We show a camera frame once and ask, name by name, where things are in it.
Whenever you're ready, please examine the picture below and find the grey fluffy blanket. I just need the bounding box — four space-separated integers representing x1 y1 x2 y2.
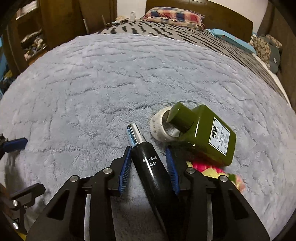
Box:
1 34 295 238

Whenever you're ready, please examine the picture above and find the black striped grey bedspread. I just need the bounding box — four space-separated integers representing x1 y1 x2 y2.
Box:
99 20 287 98

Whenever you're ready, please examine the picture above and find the dark wooden wardrobe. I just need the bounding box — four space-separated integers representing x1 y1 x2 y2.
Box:
1 1 117 78

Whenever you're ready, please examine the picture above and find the patterned grey cushion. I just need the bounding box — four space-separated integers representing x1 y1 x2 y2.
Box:
249 34 283 74

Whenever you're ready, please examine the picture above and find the white wall plug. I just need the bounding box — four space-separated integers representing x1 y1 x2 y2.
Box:
130 11 136 21

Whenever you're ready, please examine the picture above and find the plaid red blue pillow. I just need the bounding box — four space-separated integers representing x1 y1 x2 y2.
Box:
141 6 205 31

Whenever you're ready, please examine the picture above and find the brown curtain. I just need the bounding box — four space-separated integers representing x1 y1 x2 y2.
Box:
257 1 295 109

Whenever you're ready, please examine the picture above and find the green bottle with white label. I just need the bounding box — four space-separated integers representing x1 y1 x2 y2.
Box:
166 102 236 167

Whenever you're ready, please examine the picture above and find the white tape roll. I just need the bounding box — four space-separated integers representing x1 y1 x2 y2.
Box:
149 106 180 143

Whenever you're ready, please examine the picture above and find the colourful plush flower toy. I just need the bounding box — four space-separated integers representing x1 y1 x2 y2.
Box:
186 161 245 193

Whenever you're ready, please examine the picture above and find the light blue pillow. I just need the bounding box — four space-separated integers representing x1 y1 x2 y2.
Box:
207 29 256 54

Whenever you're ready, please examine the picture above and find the black tube with silver cap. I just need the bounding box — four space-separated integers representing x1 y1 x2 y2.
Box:
126 123 175 236

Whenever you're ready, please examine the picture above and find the dark wooden headboard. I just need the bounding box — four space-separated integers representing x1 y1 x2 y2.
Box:
145 0 253 42

